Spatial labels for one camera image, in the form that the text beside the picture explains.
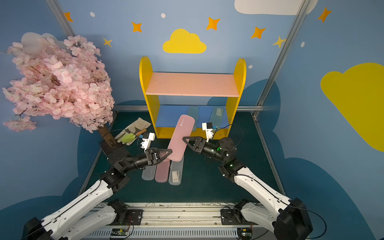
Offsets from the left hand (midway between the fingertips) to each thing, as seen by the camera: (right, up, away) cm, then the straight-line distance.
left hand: (171, 150), depth 62 cm
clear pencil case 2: (-1, -17, +27) cm, 32 cm away
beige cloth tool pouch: (-33, +12, +53) cm, 63 cm away
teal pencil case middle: (+10, +21, +39) cm, 46 cm away
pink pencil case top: (-10, -16, +29) cm, 34 cm away
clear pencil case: (-18, -18, +27) cm, 37 cm away
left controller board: (-27, -41, +10) cm, 50 cm away
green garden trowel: (-36, +3, +43) cm, 56 cm away
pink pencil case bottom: (+3, +2, +3) cm, 5 cm away
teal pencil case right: (+25, +17, +38) cm, 49 cm away
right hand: (+6, +5, +3) cm, 8 cm away
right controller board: (+35, -42, +11) cm, 55 cm away
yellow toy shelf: (-9, +16, +35) cm, 39 cm away
